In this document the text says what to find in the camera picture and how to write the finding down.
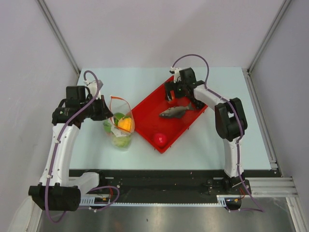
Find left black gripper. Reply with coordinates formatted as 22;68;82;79
80;95;113;121

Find toy watermelon slice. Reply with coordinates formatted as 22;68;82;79
113;112;125;125

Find clear zip top bag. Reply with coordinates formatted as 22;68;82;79
103;96;135;150

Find toy yellow orange mango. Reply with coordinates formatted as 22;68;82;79
117;117;134;131

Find toy green cabbage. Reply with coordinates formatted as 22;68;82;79
111;135;131;148

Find toy whole watermelon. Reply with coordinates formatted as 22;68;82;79
103;120;112;133

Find toy red orange tomato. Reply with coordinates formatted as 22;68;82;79
111;127;121;137

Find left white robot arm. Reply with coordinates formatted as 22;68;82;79
28;82;113;211

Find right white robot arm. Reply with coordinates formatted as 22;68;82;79
164;67;251;195

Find toy peach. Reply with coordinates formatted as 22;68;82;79
169;90;175;102

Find toy grey fish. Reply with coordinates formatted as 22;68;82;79
159;103;194;118

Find toy black grapes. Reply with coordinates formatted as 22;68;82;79
188;96;205;110

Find red plastic tray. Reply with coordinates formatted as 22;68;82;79
132;83;208;154

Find toy red apple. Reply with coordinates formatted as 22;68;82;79
153;132;167;147

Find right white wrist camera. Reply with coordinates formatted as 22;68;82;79
169;67;183;83

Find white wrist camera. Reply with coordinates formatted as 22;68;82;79
84;80;103;100
169;67;183;83

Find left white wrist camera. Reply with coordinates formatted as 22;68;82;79
84;80;103;100

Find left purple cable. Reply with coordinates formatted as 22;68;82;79
44;70;120;223

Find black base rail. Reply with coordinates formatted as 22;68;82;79
69;169;252;203

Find white slotted cable duct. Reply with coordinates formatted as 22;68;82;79
78;194;242;208

